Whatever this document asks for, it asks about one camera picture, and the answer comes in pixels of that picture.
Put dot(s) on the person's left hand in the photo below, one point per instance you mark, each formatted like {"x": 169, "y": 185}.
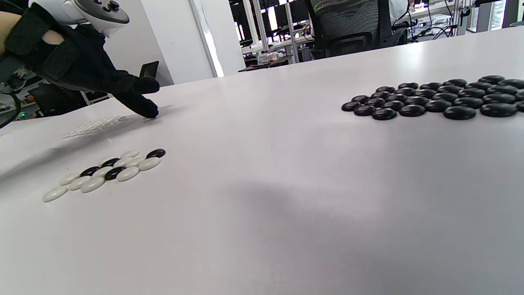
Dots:
{"x": 82, "y": 61}

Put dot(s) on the cluster of white go stones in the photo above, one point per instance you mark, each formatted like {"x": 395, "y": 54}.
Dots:
{"x": 96, "y": 125}

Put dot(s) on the round white go stone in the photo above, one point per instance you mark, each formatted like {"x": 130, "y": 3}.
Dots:
{"x": 150, "y": 119}

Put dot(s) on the pile of mixed go stones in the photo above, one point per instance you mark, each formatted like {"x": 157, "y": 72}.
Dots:
{"x": 127, "y": 174}

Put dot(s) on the cluster of black go stones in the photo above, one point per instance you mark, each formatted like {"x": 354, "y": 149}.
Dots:
{"x": 458, "y": 110}

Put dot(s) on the person's left forearm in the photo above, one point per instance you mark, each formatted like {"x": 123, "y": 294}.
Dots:
{"x": 6, "y": 28}

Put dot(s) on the black and white left controller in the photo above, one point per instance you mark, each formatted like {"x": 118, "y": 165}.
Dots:
{"x": 102, "y": 12}

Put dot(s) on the brown side table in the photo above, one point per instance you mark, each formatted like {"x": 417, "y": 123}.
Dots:
{"x": 266, "y": 65}

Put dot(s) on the clear plastic water bottle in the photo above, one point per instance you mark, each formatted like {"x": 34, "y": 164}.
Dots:
{"x": 270, "y": 57}

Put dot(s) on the black mesh office chair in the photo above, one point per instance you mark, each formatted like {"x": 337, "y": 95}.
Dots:
{"x": 348, "y": 24}

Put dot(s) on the white metal frame rack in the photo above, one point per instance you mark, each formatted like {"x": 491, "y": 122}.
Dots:
{"x": 286, "y": 24}

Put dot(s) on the aluminium frame post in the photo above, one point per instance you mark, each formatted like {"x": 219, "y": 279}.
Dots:
{"x": 458, "y": 16}

